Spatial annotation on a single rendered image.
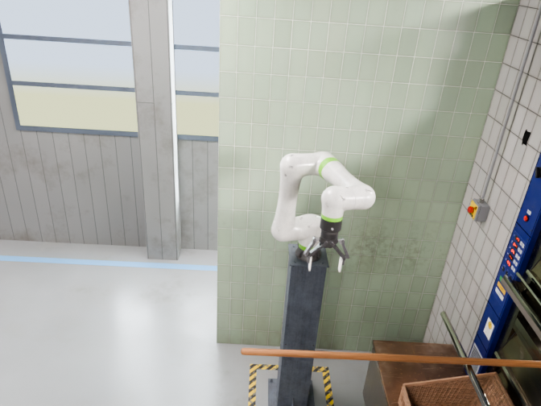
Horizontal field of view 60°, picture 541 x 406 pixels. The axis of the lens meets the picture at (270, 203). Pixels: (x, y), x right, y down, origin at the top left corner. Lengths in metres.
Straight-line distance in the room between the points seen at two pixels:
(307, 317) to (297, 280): 0.28
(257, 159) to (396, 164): 0.88
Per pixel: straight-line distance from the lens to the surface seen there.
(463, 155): 3.14
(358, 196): 1.95
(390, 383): 2.94
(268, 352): 2.09
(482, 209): 2.93
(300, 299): 2.76
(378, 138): 2.95
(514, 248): 2.64
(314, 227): 2.53
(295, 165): 2.25
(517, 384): 2.68
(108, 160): 4.60
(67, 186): 4.86
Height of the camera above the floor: 2.69
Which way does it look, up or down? 28 degrees down
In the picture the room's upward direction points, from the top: 4 degrees clockwise
